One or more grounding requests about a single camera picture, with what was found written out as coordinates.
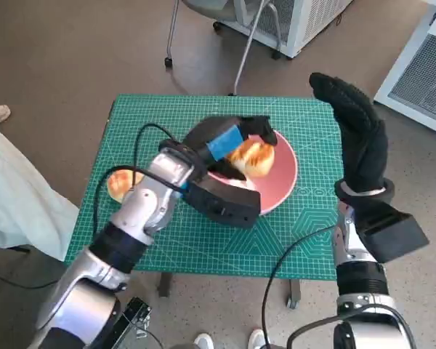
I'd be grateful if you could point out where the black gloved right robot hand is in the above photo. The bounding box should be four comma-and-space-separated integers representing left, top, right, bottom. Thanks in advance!
308, 71, 389, 196

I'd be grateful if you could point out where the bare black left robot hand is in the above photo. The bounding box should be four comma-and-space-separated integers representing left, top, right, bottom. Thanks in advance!
181, 114, 279, 182

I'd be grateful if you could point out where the braided toy bread loaf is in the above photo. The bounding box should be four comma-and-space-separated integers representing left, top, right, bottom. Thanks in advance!
227, 140, 276, 179

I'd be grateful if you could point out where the pink bowl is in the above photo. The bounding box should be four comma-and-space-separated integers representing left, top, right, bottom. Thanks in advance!
203, 129, 299, 217

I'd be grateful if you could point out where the round toy bread roll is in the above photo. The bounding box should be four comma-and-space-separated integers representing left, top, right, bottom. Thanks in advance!
106, 169, 145, 204

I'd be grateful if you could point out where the white cabinet with vent grille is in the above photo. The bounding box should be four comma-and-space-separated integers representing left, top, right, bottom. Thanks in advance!
372, 7, 436, 141

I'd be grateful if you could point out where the green cutting mat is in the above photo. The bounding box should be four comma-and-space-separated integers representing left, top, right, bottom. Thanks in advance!
63, 93, 344, 281

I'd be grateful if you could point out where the white wheeled vented unit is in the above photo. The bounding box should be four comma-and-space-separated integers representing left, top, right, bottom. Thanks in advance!
213, 0, 355, 61

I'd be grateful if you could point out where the dark metal table leg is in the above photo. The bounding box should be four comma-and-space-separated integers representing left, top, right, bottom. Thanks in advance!
157, 273, 174, 298
286, 278, 302, 310

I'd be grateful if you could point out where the black metal stand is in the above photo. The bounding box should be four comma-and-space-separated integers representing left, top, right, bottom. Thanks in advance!
110, 296, 154, 349

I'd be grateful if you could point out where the person's white shoe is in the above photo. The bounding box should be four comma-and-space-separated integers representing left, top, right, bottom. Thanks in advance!
193, 333, 214, 349
247, 329, 269, 349

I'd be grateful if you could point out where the person's leg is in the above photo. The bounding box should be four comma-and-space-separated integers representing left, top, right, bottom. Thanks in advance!
0, 118, 80, 262

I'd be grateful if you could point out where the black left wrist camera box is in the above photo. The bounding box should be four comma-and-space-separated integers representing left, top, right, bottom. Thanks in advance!
181, 180, 262, 230

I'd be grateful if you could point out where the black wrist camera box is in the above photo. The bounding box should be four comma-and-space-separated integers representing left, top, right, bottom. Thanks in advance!
354, 203, 430, 263
181, 180, 262, 230

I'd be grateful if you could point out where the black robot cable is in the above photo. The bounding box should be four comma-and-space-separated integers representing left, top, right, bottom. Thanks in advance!
93, 124, 186, 241
286, 312, 419, 349
261, 223, 337, 349

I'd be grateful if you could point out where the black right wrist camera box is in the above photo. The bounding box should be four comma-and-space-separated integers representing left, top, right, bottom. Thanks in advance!
354, 203, 430, 263

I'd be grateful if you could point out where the thin black floor cable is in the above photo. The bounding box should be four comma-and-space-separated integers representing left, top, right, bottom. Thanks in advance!
134, 319, 164, 349
0, 265, 61, 291

